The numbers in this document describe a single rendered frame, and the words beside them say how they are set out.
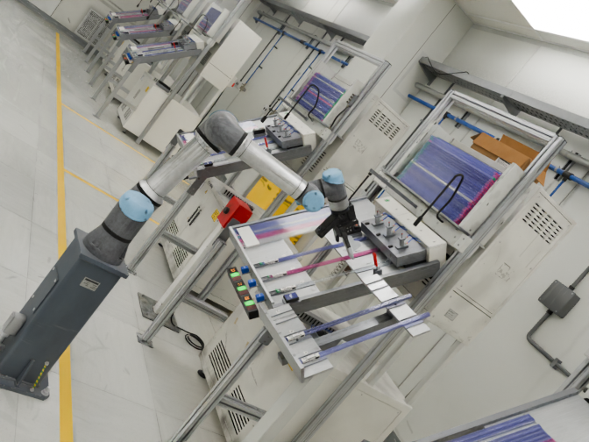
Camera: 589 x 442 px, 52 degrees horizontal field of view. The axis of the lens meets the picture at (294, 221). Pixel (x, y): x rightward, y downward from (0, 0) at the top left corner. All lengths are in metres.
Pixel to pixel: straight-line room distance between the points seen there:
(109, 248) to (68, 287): 0.18
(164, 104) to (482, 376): 4.35
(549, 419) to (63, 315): 1.56
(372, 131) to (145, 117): 3.50
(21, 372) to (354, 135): 2.35
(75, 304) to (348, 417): 1.29
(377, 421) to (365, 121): 1.81
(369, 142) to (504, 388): 1.69
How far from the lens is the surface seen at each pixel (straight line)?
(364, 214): 2.89
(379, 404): 2.83
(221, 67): 6.80
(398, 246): 2.50
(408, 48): 5.81
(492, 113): 2.86
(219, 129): 2.03
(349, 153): 3.81
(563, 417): 1.97
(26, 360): 2.32
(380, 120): 3.83
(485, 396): 3.99
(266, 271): 2.51
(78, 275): 2.13
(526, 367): 3.92
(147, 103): 6.76
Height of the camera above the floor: 1.34
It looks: 8 degrees down
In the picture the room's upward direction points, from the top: 39 degrees clockwise
